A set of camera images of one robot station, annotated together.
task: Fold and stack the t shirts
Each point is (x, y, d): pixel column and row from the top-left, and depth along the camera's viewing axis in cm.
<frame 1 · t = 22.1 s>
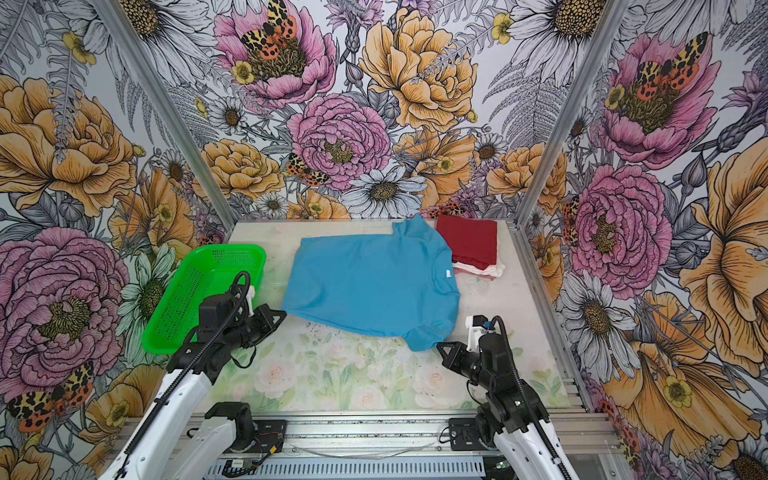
left hand: (285, 321, 80), fingers closed
right hand: (436, 355, 77), fingers closed
blue t-shirt: (403, 284, 104), on the table
dark red folded t-shirt: (472, 242, 111), point 6 cm above the table

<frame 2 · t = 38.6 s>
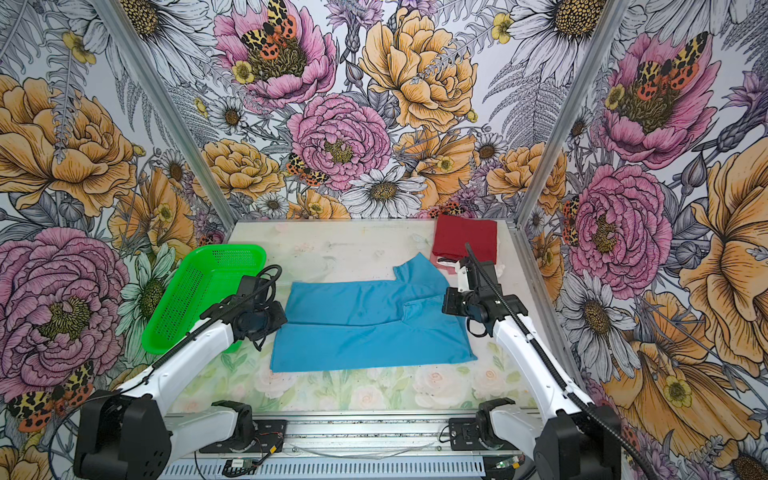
left hand: (279, 329, 86), fingers closed
right hand: (445, 308, 82), fingers closed
blue t-shirt: (365, 323, 95), on the table
the other named things where they were.

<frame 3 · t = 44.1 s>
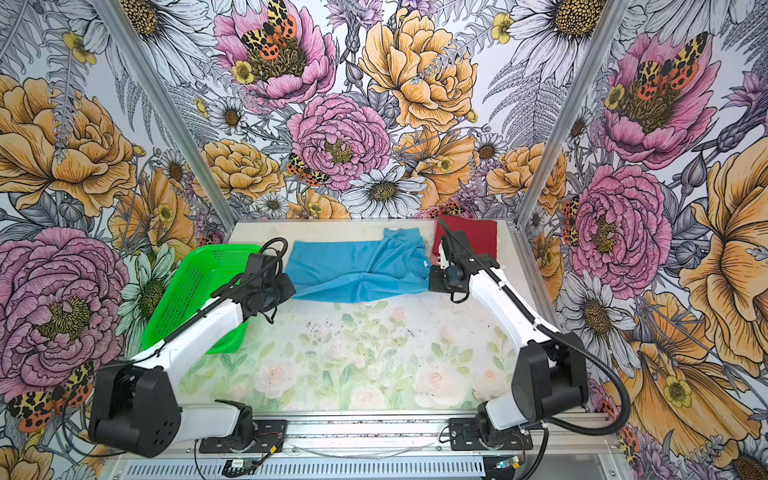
left hand: (288, 295, 88), fingers closed
right hand: (436, 289, 85), fingers closed
blue t-shirt: (332, 271, 108), on the table
the other named things where they were.

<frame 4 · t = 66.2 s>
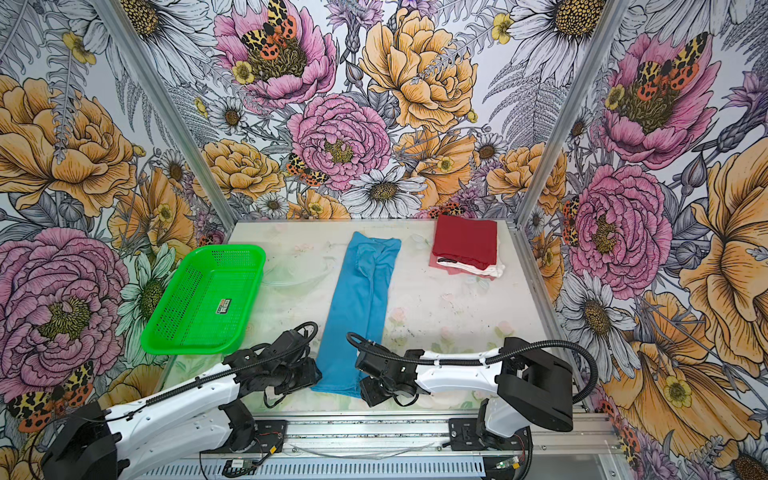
left hand: (310, 387, 81), fingers open
right hand: (372, 402, 78), fingers open
blue t-shirt: (359, 311, 98), on the table
the other named things where they were.

